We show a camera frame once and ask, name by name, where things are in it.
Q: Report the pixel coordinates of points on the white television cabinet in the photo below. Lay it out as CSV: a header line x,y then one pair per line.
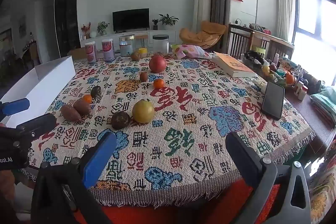
x,y
115,35

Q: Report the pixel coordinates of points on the teal lidded jar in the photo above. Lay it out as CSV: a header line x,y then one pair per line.
x,y
280,72

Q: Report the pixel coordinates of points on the yellow-green fruit in basket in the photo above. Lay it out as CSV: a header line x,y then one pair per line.
x,y
265,70

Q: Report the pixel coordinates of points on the yellow-green round citrus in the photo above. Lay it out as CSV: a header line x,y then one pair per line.
x,y
143,111

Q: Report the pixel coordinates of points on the black television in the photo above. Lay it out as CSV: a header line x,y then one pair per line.
x,y
130,19

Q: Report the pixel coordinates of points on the large green potted plant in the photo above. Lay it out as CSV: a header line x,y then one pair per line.
x,y
168,19

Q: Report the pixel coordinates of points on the white globe lamp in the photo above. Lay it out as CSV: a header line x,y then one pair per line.
x,y
93,34

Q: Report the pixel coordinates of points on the orange covered book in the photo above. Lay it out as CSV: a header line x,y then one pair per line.
x,y
233,65

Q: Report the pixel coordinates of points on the red apple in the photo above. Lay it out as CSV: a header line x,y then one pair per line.
x,y
157,64

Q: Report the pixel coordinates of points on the white cardboard box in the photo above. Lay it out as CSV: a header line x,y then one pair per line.
x,y
47,82

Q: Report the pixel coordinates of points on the brown kiwi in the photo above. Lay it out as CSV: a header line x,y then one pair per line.
x,y
135,56

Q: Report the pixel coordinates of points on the brown oval sapodilla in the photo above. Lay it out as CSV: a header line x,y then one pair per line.
x,y
71,112
82,107

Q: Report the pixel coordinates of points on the black charger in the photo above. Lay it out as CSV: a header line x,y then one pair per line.
x,y
237,21

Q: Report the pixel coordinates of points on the covered standing air conditioner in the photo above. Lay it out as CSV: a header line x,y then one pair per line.
x,y
201,3

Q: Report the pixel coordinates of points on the bushy green potted plant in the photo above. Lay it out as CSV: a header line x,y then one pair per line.
x,y
103,27

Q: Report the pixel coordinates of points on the dark wrinkled fruit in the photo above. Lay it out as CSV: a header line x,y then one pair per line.
x,y
96,91

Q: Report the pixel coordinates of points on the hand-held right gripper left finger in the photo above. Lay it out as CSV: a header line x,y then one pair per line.
x,y
99,158

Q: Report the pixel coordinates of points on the wooden stool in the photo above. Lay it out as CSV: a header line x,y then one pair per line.
x,y
141,37

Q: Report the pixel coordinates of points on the small green potted plant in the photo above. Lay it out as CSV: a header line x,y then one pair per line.
x,y
155,24

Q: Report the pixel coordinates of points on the glass jar with gold lid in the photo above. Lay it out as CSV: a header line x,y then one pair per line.
x,y
126,45

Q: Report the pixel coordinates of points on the dark round passion fruit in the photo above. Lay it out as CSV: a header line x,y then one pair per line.
x,y
120,120

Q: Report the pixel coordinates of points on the folded green cloth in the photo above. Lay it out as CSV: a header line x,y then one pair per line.
x,y
324,102

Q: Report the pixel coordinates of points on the white curtain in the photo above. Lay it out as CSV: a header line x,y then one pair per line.
x,y
286,3

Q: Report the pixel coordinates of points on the patterned woven tablecloth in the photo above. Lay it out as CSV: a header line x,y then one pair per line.
x,y
183,121

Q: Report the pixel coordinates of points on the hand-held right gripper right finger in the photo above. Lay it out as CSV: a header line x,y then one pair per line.
x,y
241,150

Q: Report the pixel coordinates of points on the floral cushion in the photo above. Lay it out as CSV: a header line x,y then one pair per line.
x,y
323,187

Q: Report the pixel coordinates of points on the black bag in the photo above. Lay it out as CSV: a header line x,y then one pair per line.
x,y
253,57

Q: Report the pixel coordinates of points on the orange fruit in basket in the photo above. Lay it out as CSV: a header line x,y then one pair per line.
x,y
289,79

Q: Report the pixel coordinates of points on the orange mandarin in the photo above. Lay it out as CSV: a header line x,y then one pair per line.
x,y
158,83
87,98

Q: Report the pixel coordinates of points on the wooden slatted bench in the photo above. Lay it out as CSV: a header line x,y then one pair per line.
x,y
257,40

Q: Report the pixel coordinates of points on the window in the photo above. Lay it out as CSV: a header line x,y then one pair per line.
x,y
315,19

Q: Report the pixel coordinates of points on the clear jar with black lid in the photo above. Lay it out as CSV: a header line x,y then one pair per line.
x,y
160,44

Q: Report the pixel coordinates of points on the red flower arrangement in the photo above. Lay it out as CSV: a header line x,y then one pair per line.
x,y
85,29

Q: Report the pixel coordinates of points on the brown cardboard box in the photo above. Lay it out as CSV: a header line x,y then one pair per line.
x,y
77,53

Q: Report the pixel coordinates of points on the small yellow lidded jar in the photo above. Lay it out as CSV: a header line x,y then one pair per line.
x,y
142,51

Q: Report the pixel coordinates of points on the left orange-label tin can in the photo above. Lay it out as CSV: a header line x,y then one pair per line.
x,y
92,52

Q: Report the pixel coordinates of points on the dark display cabinet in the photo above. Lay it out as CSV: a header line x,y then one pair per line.
x,y
67,15

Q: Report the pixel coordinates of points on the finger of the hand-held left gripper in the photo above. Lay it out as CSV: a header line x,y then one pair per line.
x,y
36,124
15,106

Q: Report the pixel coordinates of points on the orange-label tin can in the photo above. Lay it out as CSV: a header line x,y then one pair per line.
x,y
108,50
92,52

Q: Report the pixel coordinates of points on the orange lounge chair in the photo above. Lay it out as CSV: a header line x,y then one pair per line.
x,y
203,35

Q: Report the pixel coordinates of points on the pink snack bag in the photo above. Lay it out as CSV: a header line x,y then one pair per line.
x,y
189,50

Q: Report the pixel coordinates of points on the green plastic stool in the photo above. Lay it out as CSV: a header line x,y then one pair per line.
x,y
260,50

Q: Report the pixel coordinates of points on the small brown rough fruit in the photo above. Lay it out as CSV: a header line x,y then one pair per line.
x,y
143,77

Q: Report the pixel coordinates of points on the person's left forearm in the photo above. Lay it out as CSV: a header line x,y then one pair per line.
x,y
5,179

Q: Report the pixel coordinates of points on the black smartphone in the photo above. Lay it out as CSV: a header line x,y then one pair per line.
x,y
273,100

